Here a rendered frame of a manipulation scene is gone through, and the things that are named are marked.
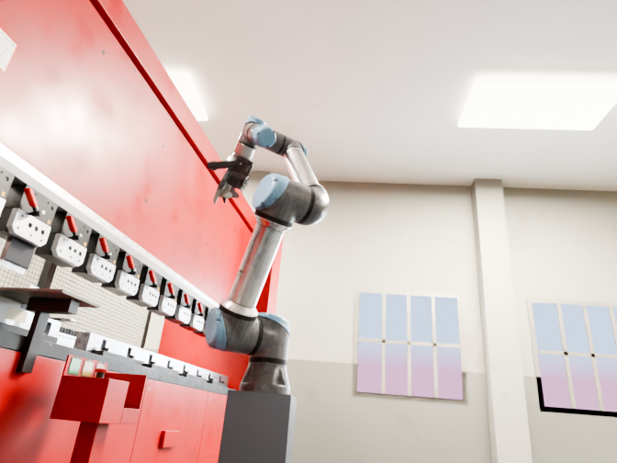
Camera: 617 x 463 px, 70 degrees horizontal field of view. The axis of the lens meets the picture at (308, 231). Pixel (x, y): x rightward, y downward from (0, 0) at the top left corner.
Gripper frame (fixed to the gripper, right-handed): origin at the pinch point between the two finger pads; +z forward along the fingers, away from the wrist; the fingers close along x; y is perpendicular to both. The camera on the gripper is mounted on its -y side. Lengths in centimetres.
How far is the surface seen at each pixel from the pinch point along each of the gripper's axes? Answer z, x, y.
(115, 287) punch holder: 54, 15, -31
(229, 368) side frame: 132, 150, 20
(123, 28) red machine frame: -50, 24, -72
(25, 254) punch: 37, -30, -45
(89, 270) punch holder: 44, -3, -36
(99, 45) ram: -38, 10, -71
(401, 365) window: 113, 274, 171
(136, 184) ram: 11, 32, -46
